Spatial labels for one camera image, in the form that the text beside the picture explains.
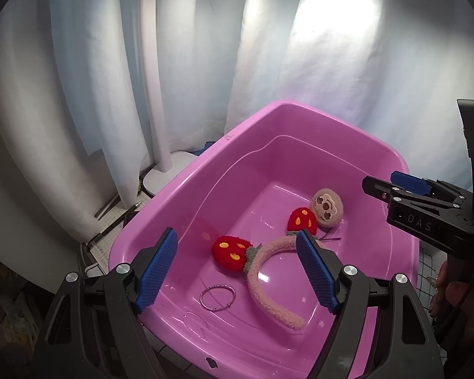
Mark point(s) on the black tweezers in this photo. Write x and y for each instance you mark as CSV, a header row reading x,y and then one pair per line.
x,y
107,206

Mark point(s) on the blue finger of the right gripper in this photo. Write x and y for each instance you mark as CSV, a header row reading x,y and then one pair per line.
x,y
410,183
382,190

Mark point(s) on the white curtain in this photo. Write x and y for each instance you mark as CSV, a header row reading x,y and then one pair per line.
x,y
73,112

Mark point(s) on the pink plastic tub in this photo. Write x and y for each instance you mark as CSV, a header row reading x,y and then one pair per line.
x,y
247,185

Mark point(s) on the pink fuzzy strawberry headband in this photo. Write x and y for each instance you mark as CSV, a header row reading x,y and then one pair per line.
x,y
236,255

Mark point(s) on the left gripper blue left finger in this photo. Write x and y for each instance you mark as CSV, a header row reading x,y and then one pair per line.
x,y
151,266

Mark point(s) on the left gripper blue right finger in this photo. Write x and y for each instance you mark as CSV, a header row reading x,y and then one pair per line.
x,y
318,273

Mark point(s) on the right hand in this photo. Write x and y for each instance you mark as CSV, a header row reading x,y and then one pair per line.
x,y
454,294

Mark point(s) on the beige plush sloth clip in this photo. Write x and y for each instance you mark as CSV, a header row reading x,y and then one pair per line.
x,y
327,207

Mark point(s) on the thin silver bangle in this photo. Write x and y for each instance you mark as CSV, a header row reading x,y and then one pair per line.
x,y
218,297

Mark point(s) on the black pen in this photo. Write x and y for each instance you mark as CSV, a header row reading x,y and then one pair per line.
x,y
113,225

